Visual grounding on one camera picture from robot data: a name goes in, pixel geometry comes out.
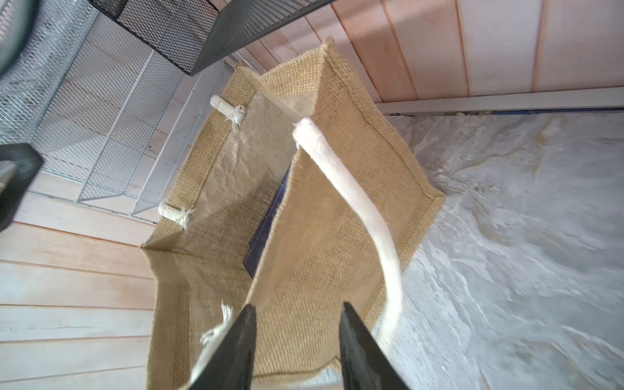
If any tan canvas bag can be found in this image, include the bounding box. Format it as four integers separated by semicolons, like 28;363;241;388
142;40;445;389

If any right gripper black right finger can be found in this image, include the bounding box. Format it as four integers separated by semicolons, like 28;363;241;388
339;302;409;390

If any navy book yellow label back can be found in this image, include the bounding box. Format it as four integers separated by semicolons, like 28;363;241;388
243;169;290;279

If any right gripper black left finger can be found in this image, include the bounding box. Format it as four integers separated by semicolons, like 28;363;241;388
187;304;257;389

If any black mesh wall basket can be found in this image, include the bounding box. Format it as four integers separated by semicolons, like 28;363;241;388
89;0;331;76

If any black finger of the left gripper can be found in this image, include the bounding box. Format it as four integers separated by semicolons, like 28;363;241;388
1;143;44;231

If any white wire mesh shelf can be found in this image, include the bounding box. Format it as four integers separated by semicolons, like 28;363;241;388
1;1;232;224

